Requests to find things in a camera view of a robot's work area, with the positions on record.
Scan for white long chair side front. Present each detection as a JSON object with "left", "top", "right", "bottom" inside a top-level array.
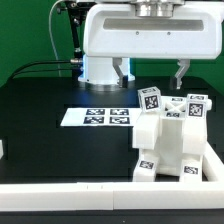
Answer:
[{"left": 132, "top": 96, "right": 207, "bottom": 158}]

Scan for black cables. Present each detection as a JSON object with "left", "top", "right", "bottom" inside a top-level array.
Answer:
[{"left": 7, "top": 59, "right": 84, "bottom": 83}]

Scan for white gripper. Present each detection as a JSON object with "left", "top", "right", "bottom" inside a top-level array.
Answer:
[{"left": 83, "top": 2, "right": 223, "bottom": 90}]

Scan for white part at left edge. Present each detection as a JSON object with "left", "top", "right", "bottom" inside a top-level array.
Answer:
[{"left": 0, "top": 140, "right": 4, "bottom": 160}]

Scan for small white tagged block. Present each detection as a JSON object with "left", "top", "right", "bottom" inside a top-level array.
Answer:
[{"left": 138, "top": 86, "right": 161, "bottom": 113}]

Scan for black camera stand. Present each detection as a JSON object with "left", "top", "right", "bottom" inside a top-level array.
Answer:
[{"left": 56, "top": 0, "right": 95, "bottom": 58}]

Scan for small white tagged cube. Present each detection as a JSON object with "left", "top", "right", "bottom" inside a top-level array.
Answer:
[{"left": 186, "top": 94, "right": 212, "bottom": 118}]

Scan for white chair back panel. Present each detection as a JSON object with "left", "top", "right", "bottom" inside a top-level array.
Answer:
[{"left": 61, "top": 108, "right": 141, "bottom": 127}]

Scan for grey cable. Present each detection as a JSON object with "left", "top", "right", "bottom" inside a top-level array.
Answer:
[{"left": 48, "top": 0, "right": 68, "bottom": 78}]

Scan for white chair seat part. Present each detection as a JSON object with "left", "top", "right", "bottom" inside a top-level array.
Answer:
[{"left": 138, "top": 103, "right": 203, "bottom": 178}]

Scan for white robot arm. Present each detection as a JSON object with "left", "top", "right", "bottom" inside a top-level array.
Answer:
[{"left": 79, "top": 0, "right": 224, "bottom": 89}]

